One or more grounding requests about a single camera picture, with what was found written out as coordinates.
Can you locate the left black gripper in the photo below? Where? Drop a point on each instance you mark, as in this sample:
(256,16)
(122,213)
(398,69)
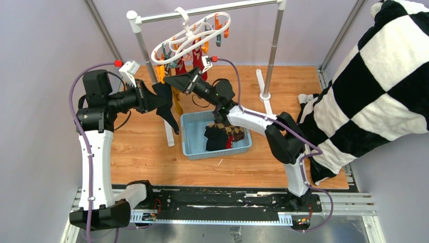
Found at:
(146,100)

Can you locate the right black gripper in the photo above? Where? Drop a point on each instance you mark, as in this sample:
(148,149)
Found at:
(182,82)

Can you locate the black sock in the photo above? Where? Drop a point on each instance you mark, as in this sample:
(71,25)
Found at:
(167,107)
(216,139)

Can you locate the light blue plastic basket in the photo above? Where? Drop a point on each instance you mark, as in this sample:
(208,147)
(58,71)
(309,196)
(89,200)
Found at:
(194,142)

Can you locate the brown argyle sock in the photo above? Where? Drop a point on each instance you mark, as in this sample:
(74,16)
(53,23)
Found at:
(236,132)

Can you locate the red snowflake christmas sock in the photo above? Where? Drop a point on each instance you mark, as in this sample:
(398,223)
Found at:
(230,142)

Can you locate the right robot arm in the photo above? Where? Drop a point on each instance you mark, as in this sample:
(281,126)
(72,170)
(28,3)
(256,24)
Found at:
(283,135)

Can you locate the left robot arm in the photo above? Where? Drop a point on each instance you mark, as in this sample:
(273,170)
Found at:
(99,208)

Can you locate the white round sock hanger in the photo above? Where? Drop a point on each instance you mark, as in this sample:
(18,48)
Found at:
(192,35)

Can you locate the mustard yellow sock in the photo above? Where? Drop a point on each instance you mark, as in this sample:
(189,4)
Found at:
(162,72)

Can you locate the white grey drying rack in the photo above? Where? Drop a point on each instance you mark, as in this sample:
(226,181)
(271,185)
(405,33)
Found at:
(137,21)

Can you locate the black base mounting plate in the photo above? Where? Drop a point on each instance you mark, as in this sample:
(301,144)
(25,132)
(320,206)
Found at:
(220,205)

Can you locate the black white checkered blanket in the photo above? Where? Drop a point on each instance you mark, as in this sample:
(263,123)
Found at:
(378,94)

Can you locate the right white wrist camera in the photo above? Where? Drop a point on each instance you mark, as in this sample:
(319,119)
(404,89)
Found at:
(207,63)

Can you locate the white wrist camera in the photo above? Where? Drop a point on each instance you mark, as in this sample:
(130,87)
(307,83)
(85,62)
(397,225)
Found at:
(207,63)
(128,71)

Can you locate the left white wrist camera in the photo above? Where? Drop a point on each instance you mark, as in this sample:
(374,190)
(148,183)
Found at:
(128,71)

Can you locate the aluminium frame rail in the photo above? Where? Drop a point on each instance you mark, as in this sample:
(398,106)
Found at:
(333,203)

